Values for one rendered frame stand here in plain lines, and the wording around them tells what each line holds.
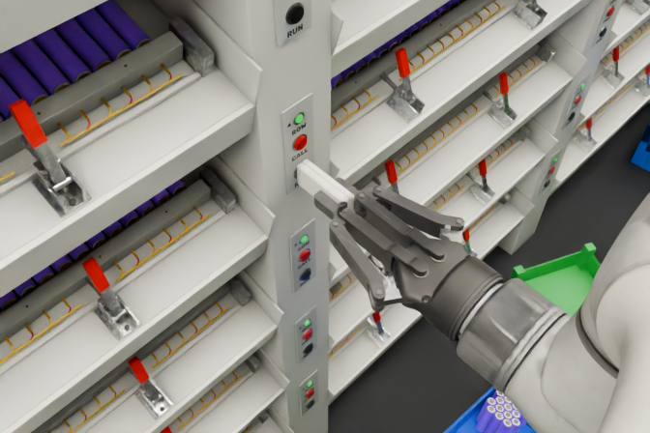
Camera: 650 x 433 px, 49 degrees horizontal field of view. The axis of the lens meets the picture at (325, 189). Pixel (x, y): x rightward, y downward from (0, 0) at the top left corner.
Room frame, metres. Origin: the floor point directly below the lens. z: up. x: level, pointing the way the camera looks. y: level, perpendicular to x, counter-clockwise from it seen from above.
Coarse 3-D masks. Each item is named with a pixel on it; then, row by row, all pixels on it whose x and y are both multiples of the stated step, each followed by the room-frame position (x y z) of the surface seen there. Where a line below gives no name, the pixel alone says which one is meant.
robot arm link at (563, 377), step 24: (576, 312) 0.29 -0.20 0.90; (552, 336) 0.28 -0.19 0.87; (576, 336) 0.26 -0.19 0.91; (528, 360) 0.27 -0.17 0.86; (552, 360) 0.26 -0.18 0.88; (576, 360) 0.25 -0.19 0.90; (600, 360) 0.24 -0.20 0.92; (528, 384) 0.25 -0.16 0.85; (552, 384) 0.24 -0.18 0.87; (576, 384) 0.23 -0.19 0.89; (600, 384) 0.23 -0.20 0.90; (528, 408) 0.24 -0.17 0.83; (552, 408) 0.23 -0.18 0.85; (576, 408) 0.22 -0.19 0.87; (600, 408) 0.22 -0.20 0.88; (552, 432) 0.22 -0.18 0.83; (576, 432) 0.21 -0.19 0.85
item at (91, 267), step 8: (88, 264) 0.37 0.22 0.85; (96, 264) 0.37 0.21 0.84; (88, 272) 0.36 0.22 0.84; (96, 272) 0.37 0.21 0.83; (96, 280) 0.36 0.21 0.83; (104, 280) 0.37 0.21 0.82; (96, 288) 0.36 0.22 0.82; (104, 288) 0.36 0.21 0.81; (104, 296) 0.36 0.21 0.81; (112, 296) 0.36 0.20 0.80; (112, 304) 0.36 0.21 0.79; (112, 312) 0.35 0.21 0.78; (120, 312) 0.36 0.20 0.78
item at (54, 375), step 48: (240, 192) 0.50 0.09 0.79; (192, 240) 0.45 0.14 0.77; (240, 240) 0.46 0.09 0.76; (144, 288) 0.39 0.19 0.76; (192, 288) 0.40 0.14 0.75; (96, 336) 0.34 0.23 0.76; (144, 336) 0.35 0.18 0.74; (0, 384) 0.29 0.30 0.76; (48, 384) 0.29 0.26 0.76; (0, 432) 0.25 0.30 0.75
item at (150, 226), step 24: (192, 192) 0.49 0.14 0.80; (144, 216) 0.46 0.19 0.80; (168, 216) 0.46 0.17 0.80; (120, 240) 0.43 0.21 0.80; (144, 240) 0.44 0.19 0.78; (48, 288) 0.37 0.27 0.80; (72, 288) 0.38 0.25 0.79; (24, 312) 0.35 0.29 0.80; (72, 312) 0.36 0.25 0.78; (0, 336) 0.32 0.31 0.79
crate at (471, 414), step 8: (488, 392) 0.59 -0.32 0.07; (480, 400) 0.57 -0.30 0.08; (472, 408) 0.55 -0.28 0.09; (480, 408) 0.58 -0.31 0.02; (464, 416) 0.53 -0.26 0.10; (472, 416) 0.56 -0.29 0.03; (456, 424) 0.51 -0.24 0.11; (464, 424) 0.54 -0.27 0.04; (472, 424) 0.54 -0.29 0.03; (528, 424) 0.55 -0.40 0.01; (448, 432) 0.49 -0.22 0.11; (456, 432) 0.52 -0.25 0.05; (464, 432) 0.52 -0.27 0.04; (472, 432) 0.52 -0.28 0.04; (480, 432) 0.52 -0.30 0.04; (520, 432) 0.53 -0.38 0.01; (528, 432) 0.53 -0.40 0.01; (536, 432) 0.53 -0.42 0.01
